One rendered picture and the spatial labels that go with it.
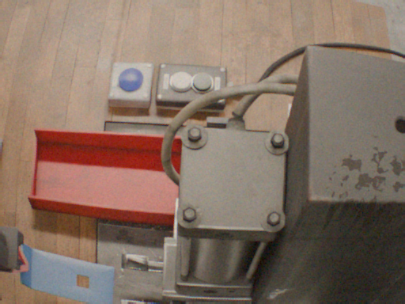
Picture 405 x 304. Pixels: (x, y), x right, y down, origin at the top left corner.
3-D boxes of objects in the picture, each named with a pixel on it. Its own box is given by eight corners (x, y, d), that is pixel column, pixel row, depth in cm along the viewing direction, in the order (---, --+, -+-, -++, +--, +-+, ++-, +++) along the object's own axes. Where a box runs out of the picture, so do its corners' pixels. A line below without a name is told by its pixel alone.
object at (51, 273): (23, 246, 130) (20, 241, 128) (114, 267, 132) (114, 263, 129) (21, 286, 128) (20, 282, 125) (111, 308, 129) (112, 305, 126)
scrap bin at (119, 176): (37, 141, 147) (34, 127, 142) (186, 151, 148) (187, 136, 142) (32, 209, 143) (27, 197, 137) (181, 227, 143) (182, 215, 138)
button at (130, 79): (120, 72, 150) (119, 66, 148) (144, 72, 150) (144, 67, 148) (117, 94, 149) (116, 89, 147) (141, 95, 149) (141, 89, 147)
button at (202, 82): (193, 77, 150) (193, 72, 148) (211, 79, 150) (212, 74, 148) (191, 94, 149) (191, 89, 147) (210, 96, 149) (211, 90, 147)
